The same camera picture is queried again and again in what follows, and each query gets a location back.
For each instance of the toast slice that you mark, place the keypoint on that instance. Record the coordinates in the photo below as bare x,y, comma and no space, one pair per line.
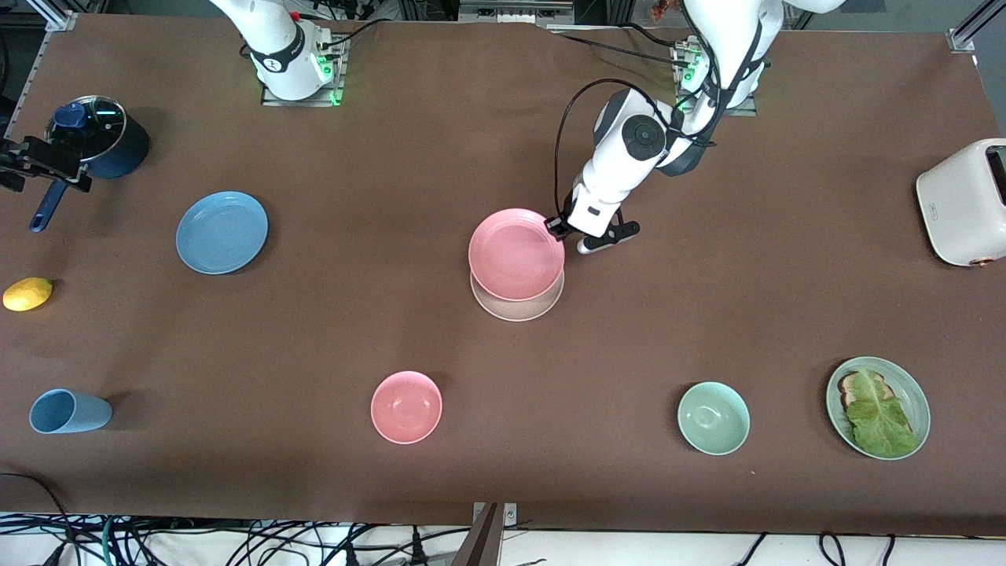
849,385

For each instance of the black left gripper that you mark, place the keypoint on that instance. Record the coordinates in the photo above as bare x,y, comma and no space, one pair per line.
559,227

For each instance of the green plate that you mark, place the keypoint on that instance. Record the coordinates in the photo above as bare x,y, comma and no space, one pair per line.
908,385

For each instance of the dark blue saucepan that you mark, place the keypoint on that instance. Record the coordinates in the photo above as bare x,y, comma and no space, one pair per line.
130,149

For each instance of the metal bracket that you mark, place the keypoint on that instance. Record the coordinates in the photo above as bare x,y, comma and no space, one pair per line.
509,514

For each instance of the blue cup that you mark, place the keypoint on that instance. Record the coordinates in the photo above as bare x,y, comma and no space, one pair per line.
75,412

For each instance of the white toaster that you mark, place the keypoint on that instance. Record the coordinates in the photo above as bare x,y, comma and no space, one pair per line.
959,204

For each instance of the beige plate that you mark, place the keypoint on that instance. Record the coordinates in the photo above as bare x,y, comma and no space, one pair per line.
515,311

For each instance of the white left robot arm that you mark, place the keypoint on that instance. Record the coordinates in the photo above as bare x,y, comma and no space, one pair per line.
621,165

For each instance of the blue plate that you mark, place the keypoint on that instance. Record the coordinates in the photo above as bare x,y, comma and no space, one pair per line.
222,233

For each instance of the green lettuce leaf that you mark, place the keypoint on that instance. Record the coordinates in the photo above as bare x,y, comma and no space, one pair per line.
876,424

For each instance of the brown table cloth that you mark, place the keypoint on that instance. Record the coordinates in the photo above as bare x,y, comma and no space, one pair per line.
393,157

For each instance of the green bowl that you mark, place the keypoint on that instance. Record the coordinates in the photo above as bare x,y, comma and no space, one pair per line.
714,418

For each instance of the dark beam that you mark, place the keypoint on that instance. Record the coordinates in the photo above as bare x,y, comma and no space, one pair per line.
481,542

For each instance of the grey power strip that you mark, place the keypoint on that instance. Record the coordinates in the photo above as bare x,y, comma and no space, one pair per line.
515,12

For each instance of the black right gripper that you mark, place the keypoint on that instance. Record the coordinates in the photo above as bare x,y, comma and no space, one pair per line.
49,159

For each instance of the pink bowl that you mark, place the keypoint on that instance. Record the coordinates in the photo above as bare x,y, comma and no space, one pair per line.
406,407

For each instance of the glass pot lid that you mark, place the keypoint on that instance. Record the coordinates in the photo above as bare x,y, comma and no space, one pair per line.
102,126

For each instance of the pink plate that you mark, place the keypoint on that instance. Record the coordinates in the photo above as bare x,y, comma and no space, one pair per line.
515,253

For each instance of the yellow lemon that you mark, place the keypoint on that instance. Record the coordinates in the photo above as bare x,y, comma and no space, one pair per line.
27,294

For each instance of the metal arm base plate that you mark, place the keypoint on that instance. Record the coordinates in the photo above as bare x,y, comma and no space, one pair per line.
747,106
275,101

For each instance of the aluminium frame profile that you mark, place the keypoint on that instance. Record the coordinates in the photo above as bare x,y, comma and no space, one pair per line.
971,31
51,14

